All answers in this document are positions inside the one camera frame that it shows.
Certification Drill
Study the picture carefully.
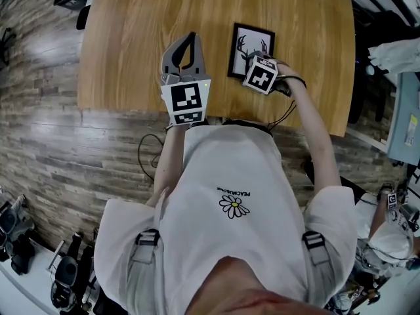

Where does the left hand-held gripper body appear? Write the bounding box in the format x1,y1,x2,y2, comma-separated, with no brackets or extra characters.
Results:
159,72,212,128

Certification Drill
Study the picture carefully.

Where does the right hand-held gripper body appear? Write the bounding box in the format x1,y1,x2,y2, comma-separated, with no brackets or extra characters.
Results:
241,53,293,96

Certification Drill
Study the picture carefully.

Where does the black framed deer picture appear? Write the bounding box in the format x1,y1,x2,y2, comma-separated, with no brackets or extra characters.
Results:
227,22,276,80

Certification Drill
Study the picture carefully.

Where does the person's right forearm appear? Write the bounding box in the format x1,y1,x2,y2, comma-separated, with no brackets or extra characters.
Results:
278,62,343,195

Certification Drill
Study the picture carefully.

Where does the person's left forearm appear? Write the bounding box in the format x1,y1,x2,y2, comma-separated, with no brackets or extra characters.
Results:
146,125,186,208

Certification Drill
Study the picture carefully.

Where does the wooden table top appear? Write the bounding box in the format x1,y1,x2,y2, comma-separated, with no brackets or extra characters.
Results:
77,0,357,138

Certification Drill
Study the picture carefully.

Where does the white flower print t-shirt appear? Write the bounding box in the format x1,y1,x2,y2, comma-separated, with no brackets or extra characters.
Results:
93,124,359,315

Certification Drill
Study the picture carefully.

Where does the grey table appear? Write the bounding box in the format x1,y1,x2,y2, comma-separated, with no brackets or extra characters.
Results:
386,70,420,163

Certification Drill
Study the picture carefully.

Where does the black office chair base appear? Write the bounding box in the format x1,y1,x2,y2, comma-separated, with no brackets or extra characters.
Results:
0,27,17,67

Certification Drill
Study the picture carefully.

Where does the person's face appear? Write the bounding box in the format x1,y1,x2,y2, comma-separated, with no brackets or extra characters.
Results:
192,255,329,315

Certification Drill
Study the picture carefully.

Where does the black wrist cord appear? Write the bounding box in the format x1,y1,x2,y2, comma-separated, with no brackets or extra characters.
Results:
266,100,297,131

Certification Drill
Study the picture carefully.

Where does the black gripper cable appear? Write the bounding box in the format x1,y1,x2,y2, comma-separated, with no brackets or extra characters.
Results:
137,133,165,180

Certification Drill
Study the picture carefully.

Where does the grey left shoulder strap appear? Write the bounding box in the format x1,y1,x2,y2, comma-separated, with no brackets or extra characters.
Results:
130,228,161,265

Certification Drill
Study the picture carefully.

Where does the grey shoulder strap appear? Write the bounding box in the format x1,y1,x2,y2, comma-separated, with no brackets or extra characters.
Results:
301,230,331,266
130,228,161,265

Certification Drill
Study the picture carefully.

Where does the grey right shoulder strap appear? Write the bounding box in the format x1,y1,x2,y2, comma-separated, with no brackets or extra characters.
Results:
301,230,331,266

